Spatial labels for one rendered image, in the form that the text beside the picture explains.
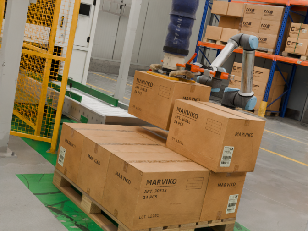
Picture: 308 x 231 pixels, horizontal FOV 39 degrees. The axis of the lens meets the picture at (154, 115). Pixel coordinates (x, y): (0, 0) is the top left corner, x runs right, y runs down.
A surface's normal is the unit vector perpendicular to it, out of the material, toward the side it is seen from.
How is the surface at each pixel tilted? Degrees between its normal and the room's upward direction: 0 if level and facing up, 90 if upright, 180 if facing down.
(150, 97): 90
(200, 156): 90
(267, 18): 90
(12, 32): 90
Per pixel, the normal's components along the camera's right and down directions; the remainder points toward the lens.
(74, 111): -0.79, -0.06
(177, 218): 0.58, 0.25
